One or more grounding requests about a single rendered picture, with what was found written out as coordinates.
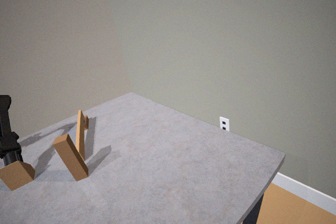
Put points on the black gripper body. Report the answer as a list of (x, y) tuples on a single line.
[(15, 135)]

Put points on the long tan wooden rail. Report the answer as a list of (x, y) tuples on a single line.
[(80, 135)]

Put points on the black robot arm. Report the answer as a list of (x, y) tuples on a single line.
[(10, 149)]

